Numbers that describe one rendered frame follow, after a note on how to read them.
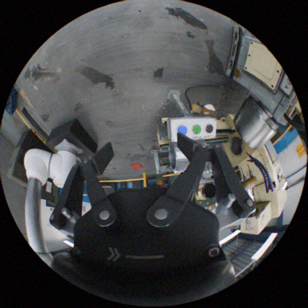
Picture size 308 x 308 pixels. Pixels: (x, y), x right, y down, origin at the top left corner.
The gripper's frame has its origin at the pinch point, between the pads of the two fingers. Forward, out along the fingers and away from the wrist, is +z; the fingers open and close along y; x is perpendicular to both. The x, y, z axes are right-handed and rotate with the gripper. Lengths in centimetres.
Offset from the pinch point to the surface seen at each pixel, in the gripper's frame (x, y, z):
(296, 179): -166, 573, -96
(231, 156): -30, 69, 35
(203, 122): 1.7, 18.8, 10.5
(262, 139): -3, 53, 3
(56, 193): -286, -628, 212
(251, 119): 4.3, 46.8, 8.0
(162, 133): -6.7, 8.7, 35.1
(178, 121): 2.5, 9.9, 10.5
